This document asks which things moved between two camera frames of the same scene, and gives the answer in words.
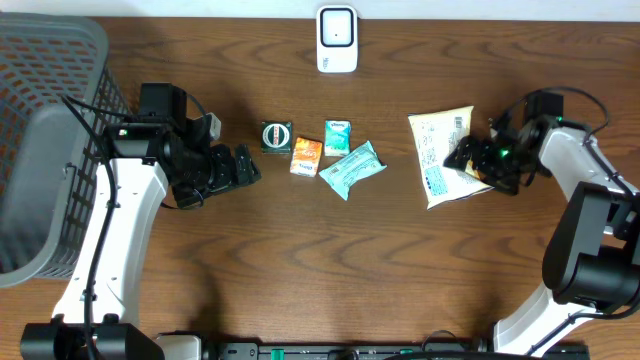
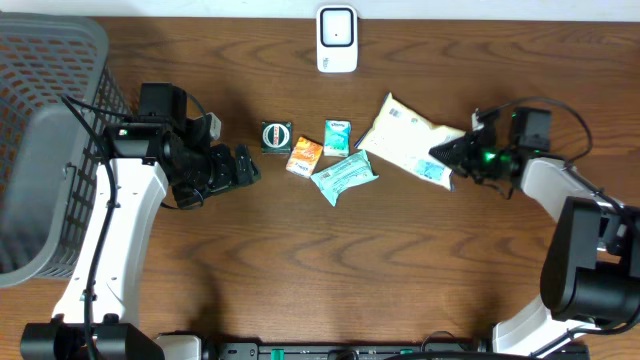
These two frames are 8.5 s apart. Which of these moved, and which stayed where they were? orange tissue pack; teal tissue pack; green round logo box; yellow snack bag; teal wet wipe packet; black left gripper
Moved: yellow snack bag; teal wet wipe packet
Stayed: black left gripper; orange tissue pack; green round logo box; teal tissue pack
